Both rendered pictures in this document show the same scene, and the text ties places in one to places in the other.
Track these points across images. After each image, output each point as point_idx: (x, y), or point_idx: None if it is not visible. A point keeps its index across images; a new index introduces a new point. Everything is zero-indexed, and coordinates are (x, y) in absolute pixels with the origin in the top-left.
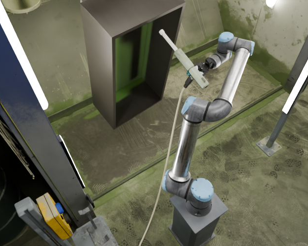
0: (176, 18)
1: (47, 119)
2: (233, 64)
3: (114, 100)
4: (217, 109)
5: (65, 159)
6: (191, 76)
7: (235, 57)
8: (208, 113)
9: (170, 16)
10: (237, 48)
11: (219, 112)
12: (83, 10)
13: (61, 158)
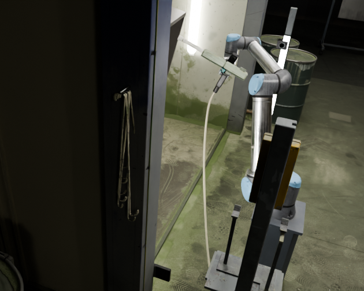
0: (171, 35)
1: (164, 101)
2: (259, 51)
3: None
4: (285, 75)
5: (158, 182)
6: (229, 71)
7: (256, 47)
8: (281, 80)
9: None
10: (248, 43)
11: (289, 78)
12: None
13: (157, 181)
